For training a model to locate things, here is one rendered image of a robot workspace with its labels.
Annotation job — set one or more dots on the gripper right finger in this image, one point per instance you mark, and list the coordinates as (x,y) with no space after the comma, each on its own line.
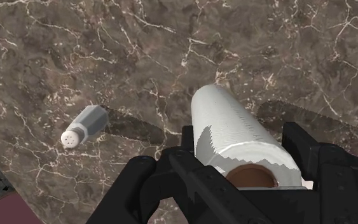
(330,167)

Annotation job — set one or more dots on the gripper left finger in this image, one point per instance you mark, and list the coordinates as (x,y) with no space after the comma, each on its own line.
(178,173)

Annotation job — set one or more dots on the white paper towel roll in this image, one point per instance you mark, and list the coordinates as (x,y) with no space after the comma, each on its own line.
(228,130)

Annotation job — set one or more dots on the grey salt shaker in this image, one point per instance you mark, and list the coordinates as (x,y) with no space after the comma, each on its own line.
(87,124)

